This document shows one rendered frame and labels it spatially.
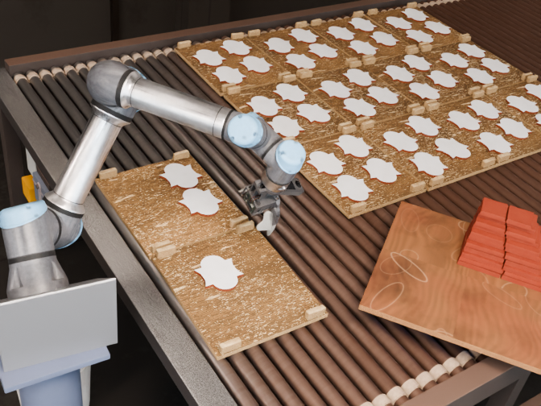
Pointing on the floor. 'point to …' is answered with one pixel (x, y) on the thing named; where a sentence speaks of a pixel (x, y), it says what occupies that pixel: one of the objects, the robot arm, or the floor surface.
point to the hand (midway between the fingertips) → (258, 213)
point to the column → (52, 379)
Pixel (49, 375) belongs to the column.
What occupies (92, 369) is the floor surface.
